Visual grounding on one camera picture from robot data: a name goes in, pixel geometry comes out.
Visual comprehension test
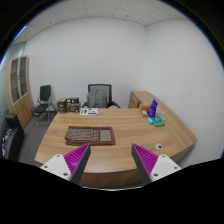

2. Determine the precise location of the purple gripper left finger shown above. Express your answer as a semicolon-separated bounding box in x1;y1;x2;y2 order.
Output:
41;144;91;184

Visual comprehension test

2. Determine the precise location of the wooden side cabinet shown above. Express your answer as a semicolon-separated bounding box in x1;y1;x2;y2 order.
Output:
128;91;155;108

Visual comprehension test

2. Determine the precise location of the clear plastic container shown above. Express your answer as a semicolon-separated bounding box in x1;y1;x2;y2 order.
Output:
156;108;168;121

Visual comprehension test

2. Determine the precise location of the black visitor chair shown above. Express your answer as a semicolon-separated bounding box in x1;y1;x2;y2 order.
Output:
34;85;56;126

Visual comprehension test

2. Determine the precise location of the orange small box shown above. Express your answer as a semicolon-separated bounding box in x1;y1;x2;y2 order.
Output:
139;104;150;111

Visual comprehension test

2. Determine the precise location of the wooden bookcase cabinet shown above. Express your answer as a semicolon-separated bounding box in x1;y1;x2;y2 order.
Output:
5;56;33;128

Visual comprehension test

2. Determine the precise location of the wooden office desk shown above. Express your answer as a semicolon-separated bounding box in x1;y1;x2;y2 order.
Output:
35;102;197;188

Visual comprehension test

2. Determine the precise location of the desk cable grommet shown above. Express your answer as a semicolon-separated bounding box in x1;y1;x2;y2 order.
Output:
155;143;162;150

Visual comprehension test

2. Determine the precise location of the brown cardboard box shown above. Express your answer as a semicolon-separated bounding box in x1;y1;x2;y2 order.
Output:
57;98;67;113

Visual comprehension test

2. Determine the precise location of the blue small box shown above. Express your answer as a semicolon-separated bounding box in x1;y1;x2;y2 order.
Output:
147;117;163;124

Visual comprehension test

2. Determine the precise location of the grey mesh office chair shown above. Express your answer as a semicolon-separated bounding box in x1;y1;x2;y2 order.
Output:
82;84;120;108

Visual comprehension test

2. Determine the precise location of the black sofa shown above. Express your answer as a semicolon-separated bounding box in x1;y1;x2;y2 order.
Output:
0;114;25;161

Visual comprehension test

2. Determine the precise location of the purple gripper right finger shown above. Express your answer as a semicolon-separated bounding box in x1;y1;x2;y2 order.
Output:
131;144;181;186

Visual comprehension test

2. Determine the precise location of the dark cardboard box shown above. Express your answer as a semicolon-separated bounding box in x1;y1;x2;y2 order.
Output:
66;97;80;113

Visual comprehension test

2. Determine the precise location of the green small box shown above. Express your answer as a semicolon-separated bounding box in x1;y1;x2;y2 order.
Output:
154;122;165;127

